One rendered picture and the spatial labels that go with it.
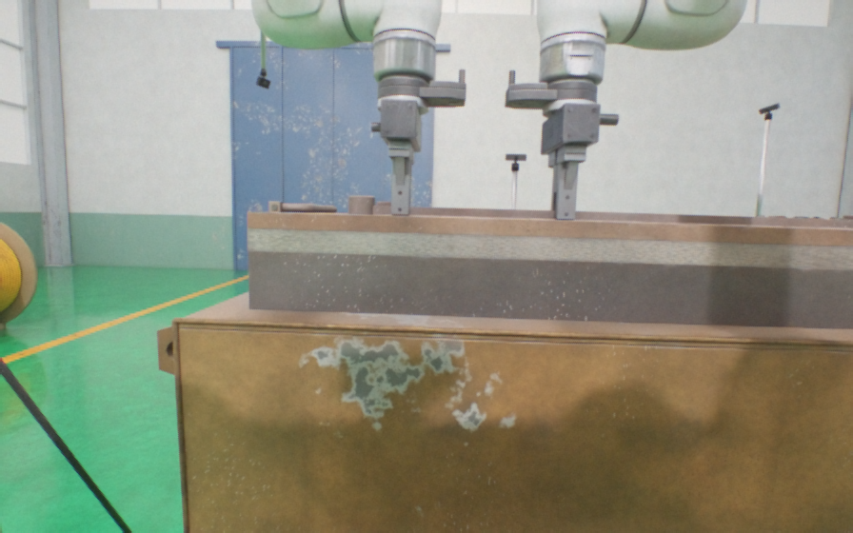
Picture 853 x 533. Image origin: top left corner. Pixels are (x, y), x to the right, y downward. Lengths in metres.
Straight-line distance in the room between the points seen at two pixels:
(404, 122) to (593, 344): 0.37
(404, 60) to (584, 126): 0.26
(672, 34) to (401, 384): 0.60
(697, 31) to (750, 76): 11.43
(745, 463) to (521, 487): 0.27
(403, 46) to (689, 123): 10.79
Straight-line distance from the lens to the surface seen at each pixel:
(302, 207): 0.74
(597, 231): 0.61
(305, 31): 0.74
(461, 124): 9.89
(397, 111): 0.61
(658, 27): 0.75
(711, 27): 0.78
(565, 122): 0.62
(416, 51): 0.66
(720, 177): 11.58
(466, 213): 0.65
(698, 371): 0.61
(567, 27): 0.68
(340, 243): 0.59
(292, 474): 0.62
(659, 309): 0.65
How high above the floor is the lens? 1.37
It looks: 7 degrees down
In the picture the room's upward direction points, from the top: 2 degrees clockwise
